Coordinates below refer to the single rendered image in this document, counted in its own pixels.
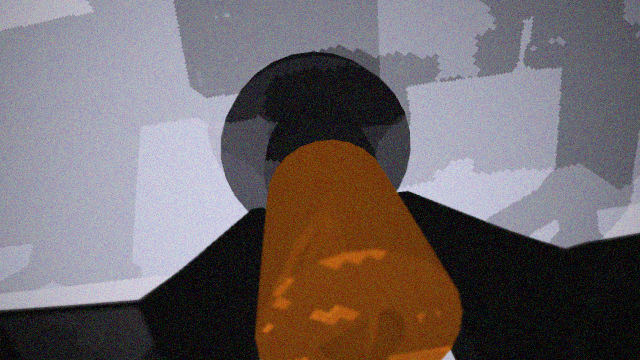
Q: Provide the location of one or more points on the orange cylinder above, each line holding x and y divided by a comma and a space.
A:
346, 272

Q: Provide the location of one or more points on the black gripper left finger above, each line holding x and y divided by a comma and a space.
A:
205, 311

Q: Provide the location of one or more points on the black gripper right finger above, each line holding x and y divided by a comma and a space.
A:
524, 299

